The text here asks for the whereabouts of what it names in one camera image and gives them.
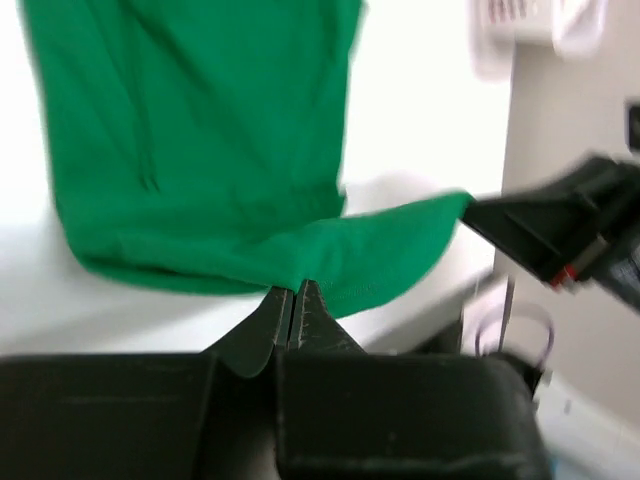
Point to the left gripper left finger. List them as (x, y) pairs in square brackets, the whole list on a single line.
[(206, 415)]

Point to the green t shirt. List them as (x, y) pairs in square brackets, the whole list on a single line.
[(195, 146)]

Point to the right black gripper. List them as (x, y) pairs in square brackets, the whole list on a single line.
[(580, 228)]

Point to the white plastic basket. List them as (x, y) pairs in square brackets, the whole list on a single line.
[(570, 29)]

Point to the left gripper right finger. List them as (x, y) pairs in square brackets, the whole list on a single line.
[(345, 414)]

